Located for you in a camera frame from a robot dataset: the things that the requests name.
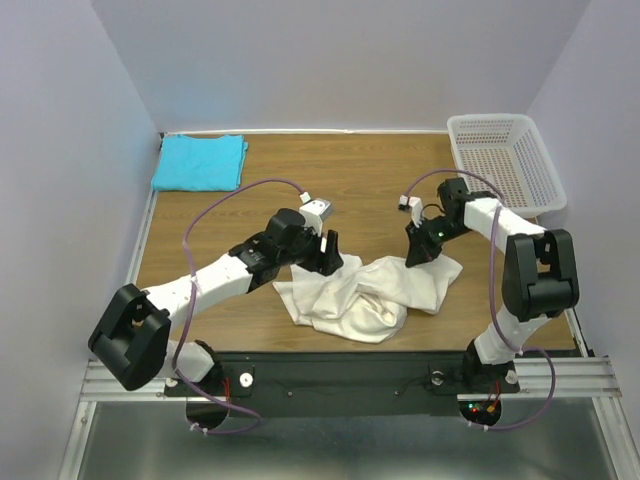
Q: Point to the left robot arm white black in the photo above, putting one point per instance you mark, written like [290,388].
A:
[132,337]

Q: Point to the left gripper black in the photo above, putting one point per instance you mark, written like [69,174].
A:
[327,262]

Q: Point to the white plastic basket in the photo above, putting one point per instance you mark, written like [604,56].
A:
[508,151]

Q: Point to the aluminium frame rail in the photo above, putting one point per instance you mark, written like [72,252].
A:
[362,174]

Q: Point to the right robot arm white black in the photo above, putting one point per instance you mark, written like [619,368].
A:
[539,277]

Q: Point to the white t shirt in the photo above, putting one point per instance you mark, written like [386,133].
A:
[366,303]

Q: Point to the folded blue t shirt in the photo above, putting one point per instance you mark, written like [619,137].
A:
[192,164]

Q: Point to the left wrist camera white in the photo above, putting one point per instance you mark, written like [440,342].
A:
[315,212]

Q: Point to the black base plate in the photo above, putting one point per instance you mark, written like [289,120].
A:
[341,384]

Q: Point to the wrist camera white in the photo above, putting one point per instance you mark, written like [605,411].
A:
[414,207]
[315,212]

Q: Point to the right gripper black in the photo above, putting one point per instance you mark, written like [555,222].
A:
[420,249]

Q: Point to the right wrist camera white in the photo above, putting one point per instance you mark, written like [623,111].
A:
[414,207]

